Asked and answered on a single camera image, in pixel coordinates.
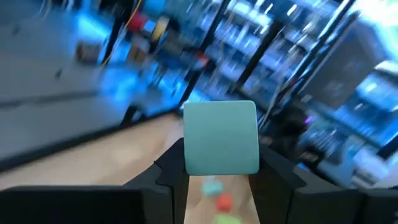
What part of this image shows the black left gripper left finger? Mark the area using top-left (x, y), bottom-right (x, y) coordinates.
top-left (124, 138), bottom-right (190, 224)

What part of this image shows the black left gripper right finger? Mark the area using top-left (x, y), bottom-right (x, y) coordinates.
top-left (248, 144), bottom-right (315, 224)

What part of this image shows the yellow cable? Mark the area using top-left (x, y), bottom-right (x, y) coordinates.
top-left (99, 0), bottom-right (144, 68)

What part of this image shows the teal cube block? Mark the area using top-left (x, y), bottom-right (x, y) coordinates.
top-left (182, 100), bottom-right (261, 177)

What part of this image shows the brown cardboard box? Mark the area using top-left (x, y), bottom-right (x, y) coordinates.
top-left (75, 41), bottom-right (103, 65)

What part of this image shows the lime green block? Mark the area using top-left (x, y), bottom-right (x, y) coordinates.
top-left (213, 213), bottom-right (243, 224)

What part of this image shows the black aluminium table frame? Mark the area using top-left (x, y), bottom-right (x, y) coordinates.
top-left (0, 105), bottom-right (184, 174)

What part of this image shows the teal rectangular block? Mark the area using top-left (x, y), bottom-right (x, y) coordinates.
top-left (201, 179), bottom-right (224, 197)

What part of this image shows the red rectangular block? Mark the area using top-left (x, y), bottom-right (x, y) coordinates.
top-left (215, 193), bottom-right (234, 213)

